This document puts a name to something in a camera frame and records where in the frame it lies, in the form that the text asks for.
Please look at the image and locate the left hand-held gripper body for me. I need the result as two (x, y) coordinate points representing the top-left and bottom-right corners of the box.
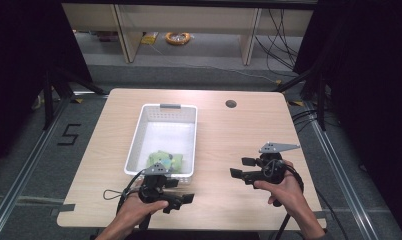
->
(137, 162), (187, 215)

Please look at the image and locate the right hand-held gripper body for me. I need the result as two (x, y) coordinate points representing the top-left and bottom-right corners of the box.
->
(241, 142), (301, 188)

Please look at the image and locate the green fluffy glove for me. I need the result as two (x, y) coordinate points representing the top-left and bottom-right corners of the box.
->
(146, 150), (185, 175)

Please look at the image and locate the white perforated plastic basket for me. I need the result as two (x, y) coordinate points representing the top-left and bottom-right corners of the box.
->
(123, 103), (199, 186)

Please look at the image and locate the person's left hand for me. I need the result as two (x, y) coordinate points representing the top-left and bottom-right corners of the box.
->
(117, 193), (170, 231)

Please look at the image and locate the person's right hand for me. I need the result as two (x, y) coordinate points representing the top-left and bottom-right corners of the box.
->
(253, 160), (307, 208)

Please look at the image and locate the black metal stand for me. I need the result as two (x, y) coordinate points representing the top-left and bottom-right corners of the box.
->
(273, 64), (327, 132)
(42, 66), (107, 132)

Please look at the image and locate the black curtain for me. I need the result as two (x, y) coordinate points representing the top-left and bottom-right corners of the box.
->
(0, 0), (94, 171)
(292, 0), (402, 236)

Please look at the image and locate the yellow packet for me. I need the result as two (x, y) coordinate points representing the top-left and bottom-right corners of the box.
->
(140, 31), (160, 46)

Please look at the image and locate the beige wooden shelf unit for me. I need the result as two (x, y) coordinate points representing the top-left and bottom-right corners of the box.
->
(61, 2), (316, 67)

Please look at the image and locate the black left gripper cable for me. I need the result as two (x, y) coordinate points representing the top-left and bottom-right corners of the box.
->
(102, 169), (153, 232)

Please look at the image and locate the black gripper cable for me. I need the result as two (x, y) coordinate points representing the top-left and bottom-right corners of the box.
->
(270, 159), (351, 240)
(102, 169), (153, 232)

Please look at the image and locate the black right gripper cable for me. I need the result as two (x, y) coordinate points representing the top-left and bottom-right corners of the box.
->
(270, 159), (351, 240)

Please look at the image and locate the metal floor rail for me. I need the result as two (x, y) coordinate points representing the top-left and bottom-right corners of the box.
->
(303, 99), (381, 240)
(0, 94), (72, 236)

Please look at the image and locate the thin white floor cable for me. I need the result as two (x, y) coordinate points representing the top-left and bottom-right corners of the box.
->
(148, 42), (281, 85)

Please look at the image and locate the bundle of black cables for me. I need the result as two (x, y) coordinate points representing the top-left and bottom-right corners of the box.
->
(254, 9), (301, 72)

